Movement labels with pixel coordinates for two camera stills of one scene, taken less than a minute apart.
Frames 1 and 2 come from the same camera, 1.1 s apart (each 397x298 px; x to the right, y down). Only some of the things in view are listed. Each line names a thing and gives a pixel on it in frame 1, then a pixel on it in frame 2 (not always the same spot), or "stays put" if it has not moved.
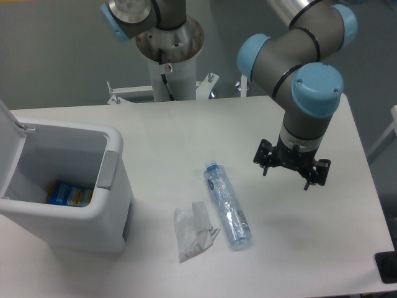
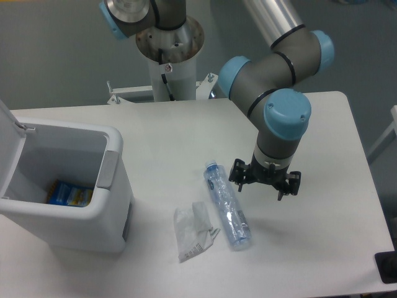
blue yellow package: x=62 y=193 stays put
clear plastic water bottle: x=235 y=229 stays put
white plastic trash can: x=66 y=183 stays put
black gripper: x=285 y=155 -> x=286 y=184
